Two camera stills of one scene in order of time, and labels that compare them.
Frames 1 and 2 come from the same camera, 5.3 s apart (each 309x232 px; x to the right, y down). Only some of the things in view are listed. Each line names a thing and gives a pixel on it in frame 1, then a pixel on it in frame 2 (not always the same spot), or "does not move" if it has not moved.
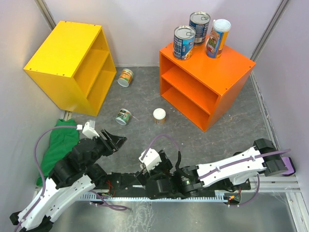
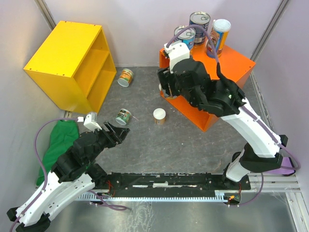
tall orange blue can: x=215 y=42 does not move
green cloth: x=62 y=141 does not move
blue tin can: x=199 y=21 does not move
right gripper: x=144 y=175 -> x=166 y=78
